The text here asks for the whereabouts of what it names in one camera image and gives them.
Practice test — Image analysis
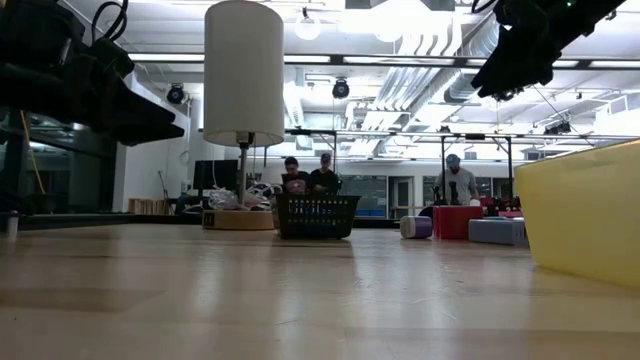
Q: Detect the black plastic basket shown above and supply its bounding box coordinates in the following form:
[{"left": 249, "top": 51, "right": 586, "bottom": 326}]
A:
[{"left": 274, "top": 193, "right": 362, "bottom": 240}]

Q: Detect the light blue box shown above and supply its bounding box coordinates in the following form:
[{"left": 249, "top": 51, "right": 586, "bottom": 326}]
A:
[{"left": 468, "top": 217, "right": 530, "bottom": 247}]

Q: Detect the ceiling light strip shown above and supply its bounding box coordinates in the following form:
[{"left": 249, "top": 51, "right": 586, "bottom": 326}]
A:
[{"left": 128, "top": 51, "right": 207, "bottom": 63}]

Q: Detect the black monitor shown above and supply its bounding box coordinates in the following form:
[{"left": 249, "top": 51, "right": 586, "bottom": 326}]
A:
[{"left": 192, "top": 159, "right": 241, "bottom": 192}]

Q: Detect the white shade wooden base lamp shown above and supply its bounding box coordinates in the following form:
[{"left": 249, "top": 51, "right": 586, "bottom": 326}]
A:
[{"left": 202, "top": 0, "right": 286, "bottom": 232}]

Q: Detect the black aluminium table frame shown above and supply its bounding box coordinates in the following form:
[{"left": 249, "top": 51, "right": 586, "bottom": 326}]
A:
[{"left": 0, "top": 212, "right": 281, "bottom": 227}]

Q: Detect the silver ventilation duct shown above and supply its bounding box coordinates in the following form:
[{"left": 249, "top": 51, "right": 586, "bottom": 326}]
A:
[{"left": 442, "top": 14, "right": 506, "bottom": 106}]

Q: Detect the thin yellow hanging cord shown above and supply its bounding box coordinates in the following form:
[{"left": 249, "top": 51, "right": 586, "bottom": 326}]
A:
[{"left": 19, "top": 124, "right": 46, "bottom": 195}]

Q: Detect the purple tape roll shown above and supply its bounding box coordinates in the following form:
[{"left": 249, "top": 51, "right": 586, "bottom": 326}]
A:
[{"left": 399, "top": 215, "right": 434, "bottom": 240}]

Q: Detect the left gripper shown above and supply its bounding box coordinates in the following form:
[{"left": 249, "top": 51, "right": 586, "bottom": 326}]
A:
[{"left": 59, "top": 52, "right": 186, "bottom": 147}]

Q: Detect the person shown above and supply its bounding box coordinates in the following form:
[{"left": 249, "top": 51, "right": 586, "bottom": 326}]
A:
[
  {"left": 309, "top": 152, "right": 342, "bottom": 196},
  {"left": 433, "top": 153, "right": 481, "bottom": 207},
  {"left": 280, "top": 155, "right": 314, "bottom": 196}
]

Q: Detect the red box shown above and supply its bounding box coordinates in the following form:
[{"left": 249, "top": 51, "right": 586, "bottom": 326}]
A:
[{"left": 432, "top": 204, "right": 486, "bottom": 241}]

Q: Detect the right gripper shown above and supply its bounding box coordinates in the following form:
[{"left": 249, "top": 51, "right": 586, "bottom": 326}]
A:
[{"left": 470, "top": 7, "right": 557, "bottom": 99}]

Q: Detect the white plastic bag pile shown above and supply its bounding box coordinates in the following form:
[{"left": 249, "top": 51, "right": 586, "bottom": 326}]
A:
[{"left": 207, "top": 183, "right": 282, "bottom": 212}]

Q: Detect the yellow translucent plastic tray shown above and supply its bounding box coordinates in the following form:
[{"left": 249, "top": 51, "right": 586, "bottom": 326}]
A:
[{"left": 513, "top": 138, "right": 640, "bottom": 291}]

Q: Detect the black background rig frame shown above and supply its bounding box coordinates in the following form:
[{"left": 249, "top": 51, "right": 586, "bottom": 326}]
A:
[{"left": 284, "top": 128, "right": 640, "bottom": 214}]

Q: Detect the wooden crate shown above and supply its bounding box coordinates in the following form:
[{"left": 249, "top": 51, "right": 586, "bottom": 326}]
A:
[{"left": 127, "top": 197, "right": 168, "bottom": 216}]

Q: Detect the glass door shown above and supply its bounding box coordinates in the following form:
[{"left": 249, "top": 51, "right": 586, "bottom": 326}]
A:
[{"left": 389, "top": 175, "right": 416, "bottom": 220}]

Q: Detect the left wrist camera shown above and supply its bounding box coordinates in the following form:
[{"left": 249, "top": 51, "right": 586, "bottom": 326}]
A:
[{"left": 89, "top": 37, "right": 136, "bottom": 79}]

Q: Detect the white globe ceiling lamp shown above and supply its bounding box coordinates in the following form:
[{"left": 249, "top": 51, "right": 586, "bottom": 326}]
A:
[{"left": 293, "top": 13, "right": 323, "bottom": 42}]

